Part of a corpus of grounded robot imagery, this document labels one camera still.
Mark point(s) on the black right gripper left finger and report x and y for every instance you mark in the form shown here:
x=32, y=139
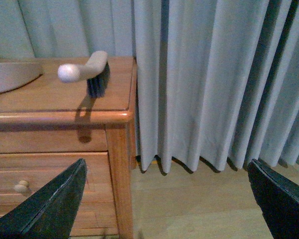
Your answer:
x=51, y=211

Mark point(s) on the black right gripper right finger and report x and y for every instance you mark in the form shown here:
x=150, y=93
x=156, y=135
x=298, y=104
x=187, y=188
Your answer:
x=278, y=198

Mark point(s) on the pale pink dustpan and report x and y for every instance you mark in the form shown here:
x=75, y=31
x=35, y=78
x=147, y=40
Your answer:
x=16, y=74

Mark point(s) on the beige hand brush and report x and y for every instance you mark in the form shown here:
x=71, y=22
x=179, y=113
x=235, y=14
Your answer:
x=95, y=72

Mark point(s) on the wooden drawer knob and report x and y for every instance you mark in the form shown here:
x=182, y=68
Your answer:
x=22, y=186

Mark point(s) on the wooden nightstand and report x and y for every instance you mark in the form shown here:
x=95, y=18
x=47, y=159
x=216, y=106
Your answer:
x=47, y=125

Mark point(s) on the pale grey curtain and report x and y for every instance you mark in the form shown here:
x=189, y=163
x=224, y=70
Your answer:
x=217, y=79

